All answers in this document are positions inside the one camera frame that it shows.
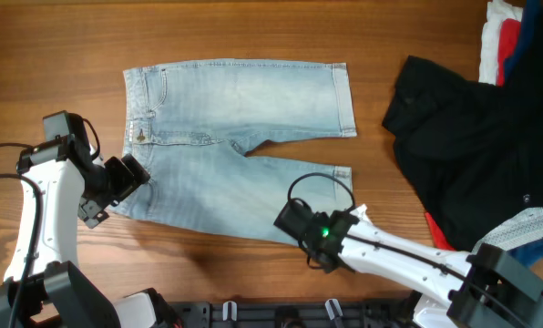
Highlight light blue denim shorts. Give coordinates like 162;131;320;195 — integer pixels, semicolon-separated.
116;58;357;243

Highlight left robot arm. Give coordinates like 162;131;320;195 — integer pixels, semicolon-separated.
0;111;183;327

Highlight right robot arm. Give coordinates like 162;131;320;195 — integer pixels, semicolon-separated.
274;199;543;328

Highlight black garment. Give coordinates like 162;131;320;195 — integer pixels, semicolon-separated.
383;8;543;251

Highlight grey patterned collar garment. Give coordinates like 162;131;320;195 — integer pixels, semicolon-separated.
472;207;543;253

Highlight dark blue garment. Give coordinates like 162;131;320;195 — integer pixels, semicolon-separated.
505;0;543;267

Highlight white garment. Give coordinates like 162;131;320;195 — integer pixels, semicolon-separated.
478;0;523;85

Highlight left black cable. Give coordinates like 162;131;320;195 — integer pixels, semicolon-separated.
0;118;102;328

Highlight black cable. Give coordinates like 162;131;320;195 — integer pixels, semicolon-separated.
0;118;102;328
287;171;532;328

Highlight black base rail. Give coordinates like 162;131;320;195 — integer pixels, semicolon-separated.
171;299;413;328

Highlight right black cable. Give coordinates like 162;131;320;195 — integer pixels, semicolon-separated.
287;171;532;328

